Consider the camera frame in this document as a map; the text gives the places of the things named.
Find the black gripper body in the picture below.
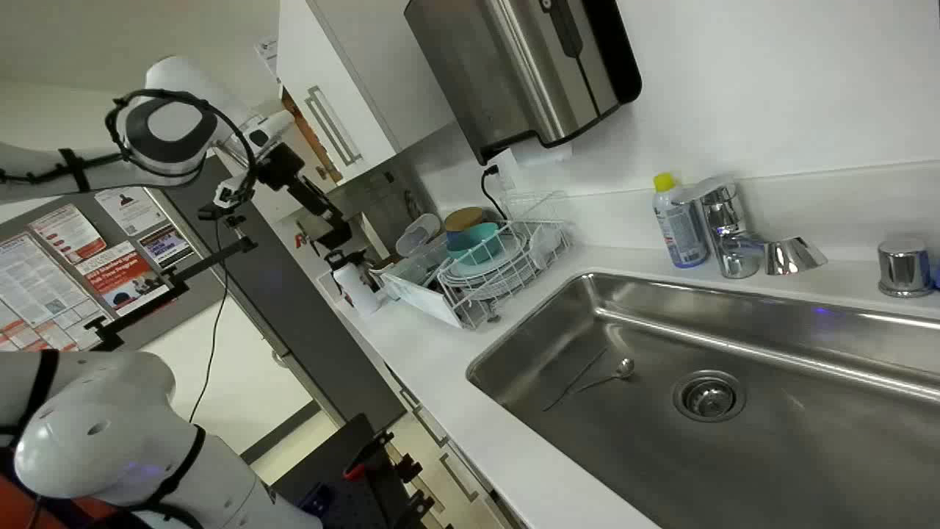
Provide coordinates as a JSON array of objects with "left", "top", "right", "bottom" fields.
[{"left": 285, "top": 173, "right": 344, "bottom": 236}]

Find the wooden bowl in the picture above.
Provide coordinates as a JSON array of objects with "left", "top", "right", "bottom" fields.
[{"left": 441, "top": 202, "right": 501, "bottom": 236}]

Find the round sink drain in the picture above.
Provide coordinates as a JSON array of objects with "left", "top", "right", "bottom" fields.
[{"left": 669, "top": 368, "right": 751, "bottom": 427}]

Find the stainless steel sink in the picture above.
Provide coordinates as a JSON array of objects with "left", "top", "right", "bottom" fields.
[{"left": 463, "top": 270, "right": 940, "bottom": 529}]

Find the dark grey door panel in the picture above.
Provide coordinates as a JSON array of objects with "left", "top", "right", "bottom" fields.
[{"left": 155, "top": 159, "right": 409, "bottom": 436}]

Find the white flat board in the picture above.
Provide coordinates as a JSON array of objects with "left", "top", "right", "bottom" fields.
[{"left": 376, "top": 270, "right": 463, "bottom": 333}]

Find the small dark picture poster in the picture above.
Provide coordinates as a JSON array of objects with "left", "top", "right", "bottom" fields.
[{"left": 139, "top": 222, "right": 199, "bottom": 270}]

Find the small white poster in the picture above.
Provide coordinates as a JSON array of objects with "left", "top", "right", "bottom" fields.
[{"left": 93, "top": 184, "right": 171, "bottom": 239}]

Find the red and white poster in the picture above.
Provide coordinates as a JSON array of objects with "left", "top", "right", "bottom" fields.
[{"left": 77, "top": 239, "right": 172, "bottom": 317}]

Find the black tool stand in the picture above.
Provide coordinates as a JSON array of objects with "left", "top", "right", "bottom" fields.
[{"left": 271, "top": 412, "right": 437, "bottom": 529}]

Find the stainless paper towel dispenser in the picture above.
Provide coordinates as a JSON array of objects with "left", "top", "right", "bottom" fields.
[{"left": 403, "top": 0, "right": 645, "bottom": 168}]

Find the large white text poster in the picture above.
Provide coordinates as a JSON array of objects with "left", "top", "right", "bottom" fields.
[{"left": 0, "top": 230, "right": 108, "bottom": 356}]

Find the clear bottle with yellow cap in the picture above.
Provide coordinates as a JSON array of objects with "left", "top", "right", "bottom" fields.
[{"left": 651, "top": 171, "right": 710, "bottom": 274}]

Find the chrome faucet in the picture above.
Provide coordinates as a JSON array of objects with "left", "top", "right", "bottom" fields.
[{"left": 689, "top": 173, "right": 770, "bottom": 281}]

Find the chrome round knob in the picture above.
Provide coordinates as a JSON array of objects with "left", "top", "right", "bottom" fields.
[{"left": 874, "top": 233, "right": 938, "bottom": 302}]

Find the silver cabinet handle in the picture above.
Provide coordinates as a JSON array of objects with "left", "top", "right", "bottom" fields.
[{"left": 302, "top": 81, "right": 368, "bottom": 171}]

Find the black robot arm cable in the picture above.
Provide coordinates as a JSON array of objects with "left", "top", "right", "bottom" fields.
[{"left": 0, "top": 86, "right": 262, "bottom": 215}]

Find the white wall cabinet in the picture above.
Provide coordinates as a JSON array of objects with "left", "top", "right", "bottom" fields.
[{"left": 274, "top": 0, "right": 457, "bottom": 192}]

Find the black power plug with cord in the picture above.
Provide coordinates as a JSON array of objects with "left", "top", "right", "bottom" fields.
[{"left": 475, "top": 161, "right": 510, "bottom": 227}]

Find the white wire dishrack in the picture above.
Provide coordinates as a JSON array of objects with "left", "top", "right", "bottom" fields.
[{"left": 432, "top": 218, "right": 551, "bottom": 333}]

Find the thin black hanging cable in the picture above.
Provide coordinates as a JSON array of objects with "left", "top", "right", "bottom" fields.
[{"left": 184, "top": 287, "right": 233, "bottom": 427}]

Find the silver drawer handle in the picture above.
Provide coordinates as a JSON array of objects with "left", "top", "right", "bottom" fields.
[
  {"left": 409, "top": 402, "right": 451, "bottom": 449},
  {"left": 435, "top": 449, "right": 481, "bottom": 505}
]

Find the chrome cone faucet handle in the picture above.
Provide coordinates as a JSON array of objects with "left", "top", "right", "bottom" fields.
[{"left": 763, "top": 236, "right": 832, "bottom": 280}]

